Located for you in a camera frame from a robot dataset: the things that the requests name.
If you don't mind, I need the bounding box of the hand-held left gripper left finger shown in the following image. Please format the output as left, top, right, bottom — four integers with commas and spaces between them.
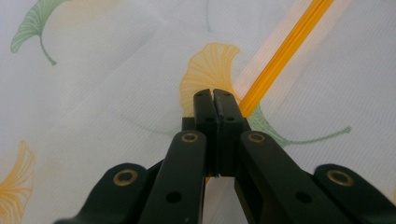
138, 88, 219, 224

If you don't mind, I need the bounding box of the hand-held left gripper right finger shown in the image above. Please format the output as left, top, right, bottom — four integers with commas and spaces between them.
213, 89, 353, 224

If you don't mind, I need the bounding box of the leaf-print fabric bag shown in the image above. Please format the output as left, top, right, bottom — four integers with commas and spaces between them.
0, 0, 396, 224

